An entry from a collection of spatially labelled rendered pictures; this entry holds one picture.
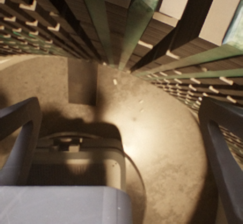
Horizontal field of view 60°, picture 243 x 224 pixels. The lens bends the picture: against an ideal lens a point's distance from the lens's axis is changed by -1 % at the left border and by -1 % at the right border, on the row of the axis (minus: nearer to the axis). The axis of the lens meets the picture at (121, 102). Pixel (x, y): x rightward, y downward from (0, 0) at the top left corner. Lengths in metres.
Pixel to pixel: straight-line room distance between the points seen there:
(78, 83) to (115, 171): 0.46
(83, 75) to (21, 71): 0.35
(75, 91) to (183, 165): 0.72
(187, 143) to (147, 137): 0.22
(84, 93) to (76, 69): 0.13
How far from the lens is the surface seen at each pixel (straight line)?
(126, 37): 0.16
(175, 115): 1.20
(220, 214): 1.46
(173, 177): 1.30
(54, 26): 0.22
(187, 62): 0.17
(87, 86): 1.09
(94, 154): 0.92
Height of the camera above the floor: 1.14
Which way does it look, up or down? 84 degrees down
